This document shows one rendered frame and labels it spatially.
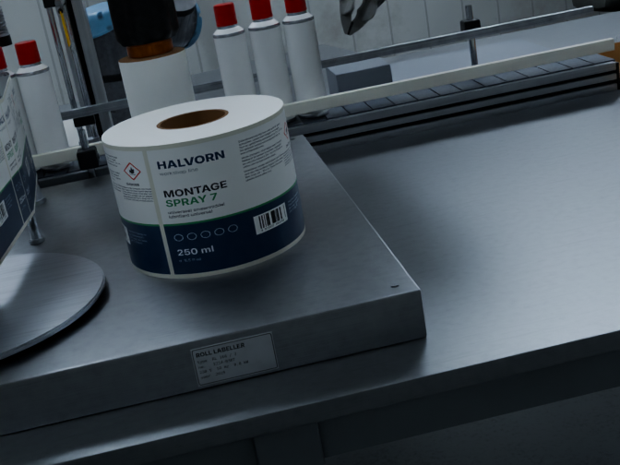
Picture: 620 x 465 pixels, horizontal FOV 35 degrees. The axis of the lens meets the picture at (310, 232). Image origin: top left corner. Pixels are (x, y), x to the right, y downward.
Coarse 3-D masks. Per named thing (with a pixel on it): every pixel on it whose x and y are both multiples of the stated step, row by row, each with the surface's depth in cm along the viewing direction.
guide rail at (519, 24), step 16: (544, 16) 169; (560, 16) 169; (576, 16) 170; (464, 32) 167; (480, 32) 168; (496, 32) 168; (384, 48) 166; (400, 48) 166; (416, 48) 167; (336, 64) 165; (256, 80) 164; (64, 112) 160; (80, 112) 161; (96, 112) 161
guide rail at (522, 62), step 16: (560, 48) 164; (576, 48) 164; (592, 48) 165; (608, 48) 165; (496, 64) 163; (512, 64) 163; (528, 64) 164; (544, 64) 164; (400, 80) 162; (416, 80) 161; (432, 80) 162; (448, 80) 162; (464, 80) 163; (336, 96) 160; (352, 96) 160; (368, 96) 161; (384, 96) 161; (288, 112) 159; (304, 112) 160; (96, 144) 156; (48, 160) 155; (64, 160) 156
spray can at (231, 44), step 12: (216, 12) 156; (228, 12) 155; (228, 24) 156; (216, 36) 156; (228, 36) 155; (240, 36) 156; (216, 48) 158; (228, 48) 156; (240, 48) 157; (228, 60) 157; (240, 60) 157; (228, 72) 158; (240, 72) 158; (252, 72) 160; (228, 84) 159; (240, 84) 158; (252, 84) 159
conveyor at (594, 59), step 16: (560, 64) 170; (576, 64) 167; (592, 64) 165; (480, 80) 168; (496, 80) 166; (512, 80) 164; (400, 96) 167; (416, 96) 165; (432, 96) 163; (336, 112) 164; (352, 112) 162; (48, 176) 156
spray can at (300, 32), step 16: (288, 0) 157; (304, 0) 158; (288, 16) 158; (304, 16) 157; (288, 32) 158; (304, 32) 158; (288, 48) 160; (304, 48) 158; (304, 64) 159; (320, 64) 161; (304, 80) 160; (320, 80) 161; (304, 96) 161; (320, 96) 161; (320, 112) 162
